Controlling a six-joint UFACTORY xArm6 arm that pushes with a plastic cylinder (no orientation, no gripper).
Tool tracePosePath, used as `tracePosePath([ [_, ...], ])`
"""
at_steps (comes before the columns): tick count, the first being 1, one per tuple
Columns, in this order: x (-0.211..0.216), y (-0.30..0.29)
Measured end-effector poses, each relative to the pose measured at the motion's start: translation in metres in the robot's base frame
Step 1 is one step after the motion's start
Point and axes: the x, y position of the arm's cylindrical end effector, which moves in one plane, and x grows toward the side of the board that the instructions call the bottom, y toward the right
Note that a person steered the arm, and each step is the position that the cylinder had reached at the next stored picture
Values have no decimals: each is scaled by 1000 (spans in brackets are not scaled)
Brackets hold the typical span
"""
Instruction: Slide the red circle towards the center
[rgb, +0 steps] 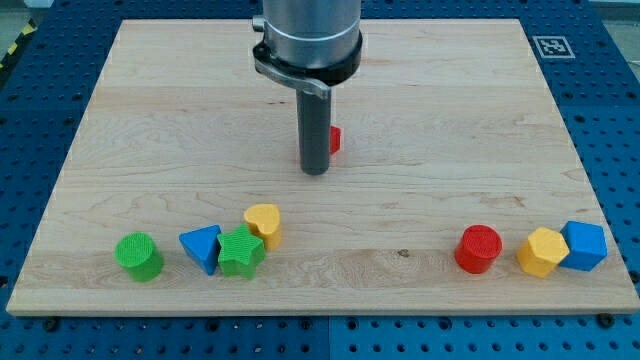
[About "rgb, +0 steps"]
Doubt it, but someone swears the white fiducial marker tag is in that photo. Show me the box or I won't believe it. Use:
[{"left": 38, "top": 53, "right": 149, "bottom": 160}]
[{"left": 533, "top": 35, "right": 575, "bottom": 59}]

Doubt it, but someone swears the green cylinder block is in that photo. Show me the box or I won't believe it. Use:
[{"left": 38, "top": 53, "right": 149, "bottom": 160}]
[{"left": 114, "top": 232, "right": 164, "bottom": 282}]

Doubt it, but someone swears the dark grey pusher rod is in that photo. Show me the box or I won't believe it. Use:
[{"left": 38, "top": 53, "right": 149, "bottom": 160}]
[{"left": 296, "top": 90, "right": 331, "bottom": 175}]

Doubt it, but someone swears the yellow heart block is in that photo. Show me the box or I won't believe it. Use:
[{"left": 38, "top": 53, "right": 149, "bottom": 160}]
[{"left": 244, "top": 203, "right": 282, "bottom": 251}]

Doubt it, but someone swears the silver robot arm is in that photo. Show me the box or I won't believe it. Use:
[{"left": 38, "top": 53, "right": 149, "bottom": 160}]
[{"left": 252, "top": 0, "right": 362, "bottom": 100}]

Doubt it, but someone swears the yellow hexagon block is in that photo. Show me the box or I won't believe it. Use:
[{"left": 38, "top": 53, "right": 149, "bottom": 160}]
[{"left": 516, "top": 227, "right": 570, "bottom": 278}]

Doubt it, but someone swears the blue triangle block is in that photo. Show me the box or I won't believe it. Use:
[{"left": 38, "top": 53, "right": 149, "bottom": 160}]
[{"left": 178, "top": 225, "right": 221, "bottom": 276}]

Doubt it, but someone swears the red cylinder block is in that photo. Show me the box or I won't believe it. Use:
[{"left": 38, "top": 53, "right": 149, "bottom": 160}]
[{"left": 454, "top": 224, "right": 503, "bottom": 274}]

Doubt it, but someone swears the wooden board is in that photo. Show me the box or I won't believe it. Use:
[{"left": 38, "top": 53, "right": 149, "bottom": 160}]
[{"left": 7, "top": 19, "right": 639, "bottom": 317}]

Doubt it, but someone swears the red block behind rod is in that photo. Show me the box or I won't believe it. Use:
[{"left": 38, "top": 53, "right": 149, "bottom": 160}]
[{"left": 329, "top": 125, "right": 342, "bottom": 155}]

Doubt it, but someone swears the blue cube block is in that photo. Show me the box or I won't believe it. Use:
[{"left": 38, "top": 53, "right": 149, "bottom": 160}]
[{"left": 560, "top": 221, "right": 608, "bottom": 272}]

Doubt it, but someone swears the green star block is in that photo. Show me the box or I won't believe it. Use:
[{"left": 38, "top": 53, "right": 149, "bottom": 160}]
[{"left": 217, "top": 224, "right": 266, "bottom": 279}]

